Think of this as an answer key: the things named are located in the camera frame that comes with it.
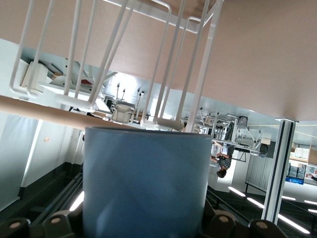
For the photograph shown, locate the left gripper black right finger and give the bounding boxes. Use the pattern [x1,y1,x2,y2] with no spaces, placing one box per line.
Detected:
[203,198,289,238]

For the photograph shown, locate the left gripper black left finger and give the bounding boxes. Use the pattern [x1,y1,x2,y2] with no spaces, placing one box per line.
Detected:
[0,208,84,238]

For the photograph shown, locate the blue cup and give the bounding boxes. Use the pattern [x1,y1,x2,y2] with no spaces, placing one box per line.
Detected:
[82,125,213,238]

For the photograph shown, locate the person in striped shirt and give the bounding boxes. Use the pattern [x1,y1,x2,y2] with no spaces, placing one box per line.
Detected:
[210,145,236,179]

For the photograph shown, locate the aluminium table leg profile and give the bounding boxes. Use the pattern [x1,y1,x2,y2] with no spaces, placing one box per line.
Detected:
[262,118,300,226]

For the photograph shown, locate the blue sign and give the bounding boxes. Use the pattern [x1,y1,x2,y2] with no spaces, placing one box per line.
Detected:
[285,176,305,185]

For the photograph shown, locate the black box appliance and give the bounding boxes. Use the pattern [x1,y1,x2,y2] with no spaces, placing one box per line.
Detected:
[258,141,276,159]

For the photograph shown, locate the beige office chair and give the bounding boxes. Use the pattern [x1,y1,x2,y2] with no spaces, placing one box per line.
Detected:
[110,103,136,124]

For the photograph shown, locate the white shelf unit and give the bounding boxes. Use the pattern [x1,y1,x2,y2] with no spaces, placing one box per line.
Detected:
[19,60,52,94]

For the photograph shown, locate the white wire dish rack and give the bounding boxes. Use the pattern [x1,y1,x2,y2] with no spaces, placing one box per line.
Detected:
[0,0,225,132]

